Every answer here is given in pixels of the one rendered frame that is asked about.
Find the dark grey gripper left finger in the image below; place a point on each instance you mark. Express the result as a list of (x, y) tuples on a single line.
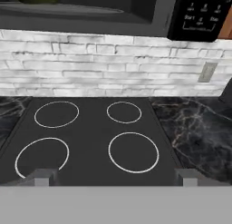
[(42, 177)]

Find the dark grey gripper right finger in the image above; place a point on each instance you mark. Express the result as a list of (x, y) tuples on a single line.
[(187, 177)]

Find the black microwave oven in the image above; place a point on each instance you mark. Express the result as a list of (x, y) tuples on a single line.
[(145, 13)]

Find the black hob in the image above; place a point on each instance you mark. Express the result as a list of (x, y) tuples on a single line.
[(90, 140)]

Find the black appliance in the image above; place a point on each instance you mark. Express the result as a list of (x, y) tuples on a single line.
[(227, 93)]

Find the brown wooden cupboard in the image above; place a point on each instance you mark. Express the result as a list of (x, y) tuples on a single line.
[(226, 28)]

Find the grey wall socket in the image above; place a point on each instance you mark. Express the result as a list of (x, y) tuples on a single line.
[(207, 72)]

